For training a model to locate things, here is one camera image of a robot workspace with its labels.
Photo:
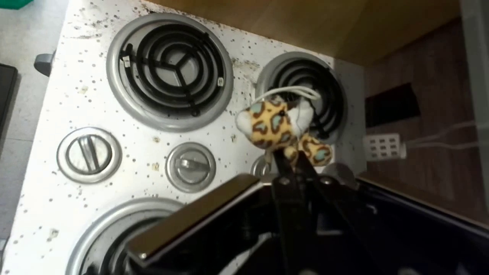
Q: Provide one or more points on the black coil toy burner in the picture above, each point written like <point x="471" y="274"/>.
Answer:
<point x="170" y="71"/>
<point x="101" y="234"/>
<point x="326" y="81"/>

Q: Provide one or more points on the leopard print plush toy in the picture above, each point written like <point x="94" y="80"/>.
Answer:
<point x="269" y="124"/>

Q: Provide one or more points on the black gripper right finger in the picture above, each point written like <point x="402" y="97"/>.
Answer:
<point x="356" y="208"/>

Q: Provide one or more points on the wooden toy play kitchen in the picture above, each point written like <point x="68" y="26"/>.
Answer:
<point x="66" y="101"/>

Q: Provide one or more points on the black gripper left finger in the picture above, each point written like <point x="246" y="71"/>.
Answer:
<point x="204" y="214"/>

